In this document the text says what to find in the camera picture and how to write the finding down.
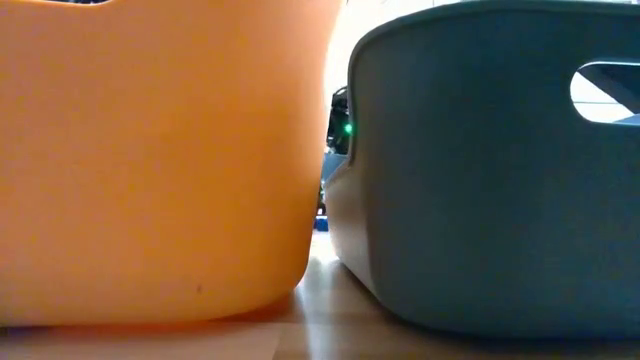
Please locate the person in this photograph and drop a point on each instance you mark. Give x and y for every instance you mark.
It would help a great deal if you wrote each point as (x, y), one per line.
(320, 202)

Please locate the long blue block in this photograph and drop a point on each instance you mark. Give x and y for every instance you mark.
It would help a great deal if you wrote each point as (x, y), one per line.
(322, 223)

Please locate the dark teal plastic bin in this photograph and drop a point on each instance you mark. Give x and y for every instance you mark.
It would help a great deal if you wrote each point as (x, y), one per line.
(475, 210)

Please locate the yellow-orange plastic bin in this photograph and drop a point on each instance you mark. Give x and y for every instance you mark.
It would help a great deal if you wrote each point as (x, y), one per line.
(150, 165)

